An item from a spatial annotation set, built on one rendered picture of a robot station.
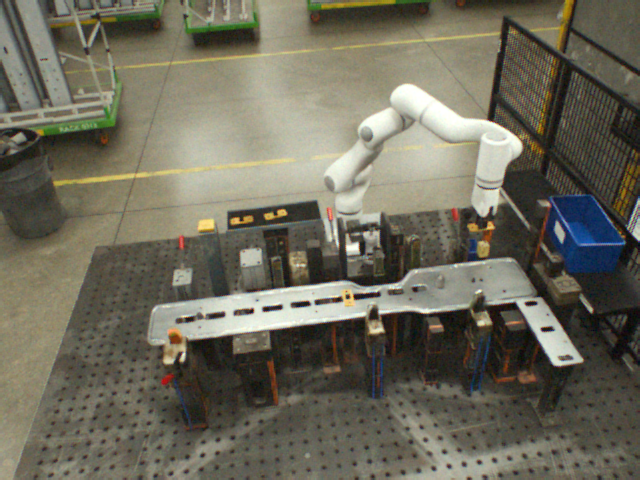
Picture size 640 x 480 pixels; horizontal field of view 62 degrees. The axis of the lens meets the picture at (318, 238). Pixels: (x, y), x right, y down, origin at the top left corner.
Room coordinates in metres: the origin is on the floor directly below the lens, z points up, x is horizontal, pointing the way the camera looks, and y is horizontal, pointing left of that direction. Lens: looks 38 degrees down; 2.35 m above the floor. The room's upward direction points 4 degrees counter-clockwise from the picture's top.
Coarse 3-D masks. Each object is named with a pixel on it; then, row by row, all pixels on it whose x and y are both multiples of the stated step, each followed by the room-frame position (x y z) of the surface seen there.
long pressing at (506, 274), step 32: (288, 288) 1.43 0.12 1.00; (320, 288) 1.42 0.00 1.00; (352, 288) 1.41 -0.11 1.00; (384, 288) 1.40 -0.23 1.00; (448, 288) 1.37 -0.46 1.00; (480, 288) 1.36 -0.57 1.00; (512, 288) 1.35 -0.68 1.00; (160, 320) 1.31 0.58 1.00; (224, 320) 1.29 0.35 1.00; (256, 320) 1.28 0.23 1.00; (288, 320) 1.27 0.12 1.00; (320, 320) 1.26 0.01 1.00
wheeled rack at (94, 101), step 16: (96, 16) 5.55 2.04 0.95; (80, 32) 4.65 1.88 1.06; (96, 64) 5.50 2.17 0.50; (112, 64) 5.56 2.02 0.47; (96, 80) 4.65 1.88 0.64; (112, 80) 5.35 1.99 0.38; (80, 96) 5.16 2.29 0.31; (96, 96) 5.18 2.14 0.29; (112, 96) 5.17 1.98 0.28; (16, 112) 4.85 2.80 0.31; (32, 112) 4.86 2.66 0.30; (48, 112) 4.87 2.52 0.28; (64, 112) 4.85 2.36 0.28; (80, 112) 4.81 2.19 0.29; (96, 112) 4.73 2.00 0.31; (112, 112) 4.79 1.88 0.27; (0, 128) 4.58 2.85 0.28; (32, 128) 4.56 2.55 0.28; (48, 128) 4.54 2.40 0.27; (64, 128) 4.56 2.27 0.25; (80, 128) 4.59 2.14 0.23; (96, 128) 4.61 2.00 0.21
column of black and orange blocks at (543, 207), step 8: (544, 200) 1.60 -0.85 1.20; (536, 208) 1.60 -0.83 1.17; (544, 208) 1.57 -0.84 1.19; (536, 216) 1.59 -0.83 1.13; (544, 216) 1.57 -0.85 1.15; (536, 224) 1.58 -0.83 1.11; (544, 224) 1.57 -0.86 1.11; (536, 232) 1.57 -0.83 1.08; (528, 240) 1.60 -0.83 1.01; (536, 240) 1.57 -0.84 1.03; (528, 248) 1.59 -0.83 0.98; (536, 248) 1.57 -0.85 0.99; (528, 256) 1.57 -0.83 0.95; (536, 256) 1.57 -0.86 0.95; (528, 264) 1.57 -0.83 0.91; (528, 272) 1.57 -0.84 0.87
